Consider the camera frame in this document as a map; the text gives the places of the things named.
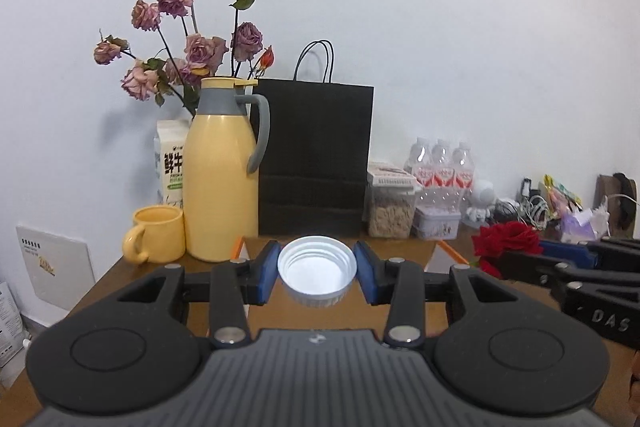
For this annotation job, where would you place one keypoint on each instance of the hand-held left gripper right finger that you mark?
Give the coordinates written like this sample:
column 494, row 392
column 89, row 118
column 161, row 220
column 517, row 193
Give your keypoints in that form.
column 367, row 278

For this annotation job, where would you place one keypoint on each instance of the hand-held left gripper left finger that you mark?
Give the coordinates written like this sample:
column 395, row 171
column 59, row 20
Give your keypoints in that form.
column 270, row 273

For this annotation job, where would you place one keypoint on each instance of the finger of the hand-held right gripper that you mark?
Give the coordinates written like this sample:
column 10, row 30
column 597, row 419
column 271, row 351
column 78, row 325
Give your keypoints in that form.
column 570, row 254
column 540, row 269

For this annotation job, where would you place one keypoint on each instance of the red rose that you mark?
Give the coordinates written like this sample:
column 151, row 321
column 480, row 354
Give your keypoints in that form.
column 507, row 242

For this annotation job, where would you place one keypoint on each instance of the white ribbed jar lid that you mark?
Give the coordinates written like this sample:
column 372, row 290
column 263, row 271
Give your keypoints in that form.
column 320, row 299

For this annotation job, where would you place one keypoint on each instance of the purple tissue pack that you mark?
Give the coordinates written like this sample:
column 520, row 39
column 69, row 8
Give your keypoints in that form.
column 582, row 224

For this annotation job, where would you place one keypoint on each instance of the colourful snack packet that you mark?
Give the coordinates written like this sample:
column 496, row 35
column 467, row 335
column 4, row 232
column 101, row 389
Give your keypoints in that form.
column 562, row 194

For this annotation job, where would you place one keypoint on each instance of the dark brown object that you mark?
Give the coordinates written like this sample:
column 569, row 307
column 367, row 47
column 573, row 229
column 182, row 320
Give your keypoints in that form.
column 620, row 212

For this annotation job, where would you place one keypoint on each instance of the clear cereal container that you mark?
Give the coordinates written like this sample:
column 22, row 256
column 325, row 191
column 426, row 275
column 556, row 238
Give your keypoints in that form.
column 390, row 212

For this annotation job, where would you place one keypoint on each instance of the white robot figurine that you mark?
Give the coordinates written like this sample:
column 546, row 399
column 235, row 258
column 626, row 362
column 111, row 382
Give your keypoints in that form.
column 481, row 204

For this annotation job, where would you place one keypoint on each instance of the small printed tin box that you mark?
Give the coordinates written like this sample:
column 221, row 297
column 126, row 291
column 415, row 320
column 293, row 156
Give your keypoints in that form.
column 437, row 224

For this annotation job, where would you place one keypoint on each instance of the yellow thermos jug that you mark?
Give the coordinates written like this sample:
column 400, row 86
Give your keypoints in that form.
column 220, row 187

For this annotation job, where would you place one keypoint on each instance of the yellow mug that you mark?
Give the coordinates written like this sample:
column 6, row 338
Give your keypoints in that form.
column 160, row 232

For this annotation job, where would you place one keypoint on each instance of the clear water bottle red label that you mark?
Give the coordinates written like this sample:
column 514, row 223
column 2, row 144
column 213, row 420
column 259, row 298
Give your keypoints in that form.
column 464, row 174
column 420, row 167
column 442, row 169

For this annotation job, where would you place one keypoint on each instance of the black paper bag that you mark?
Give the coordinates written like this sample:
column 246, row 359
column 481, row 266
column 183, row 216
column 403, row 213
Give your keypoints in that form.
column 315, row 157

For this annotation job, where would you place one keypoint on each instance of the white milk carton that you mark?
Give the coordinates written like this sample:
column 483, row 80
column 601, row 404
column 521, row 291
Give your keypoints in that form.
column 170, row 167

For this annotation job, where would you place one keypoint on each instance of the dried rose bouquet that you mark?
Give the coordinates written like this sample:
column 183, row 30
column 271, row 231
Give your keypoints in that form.
column 200, row 49

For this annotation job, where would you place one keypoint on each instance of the stack of papers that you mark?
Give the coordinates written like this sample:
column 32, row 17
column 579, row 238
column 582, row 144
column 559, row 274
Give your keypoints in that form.
column 10, row 327

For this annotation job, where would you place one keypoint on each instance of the white wall panel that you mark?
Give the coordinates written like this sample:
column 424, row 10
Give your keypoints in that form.
column 55, row 264

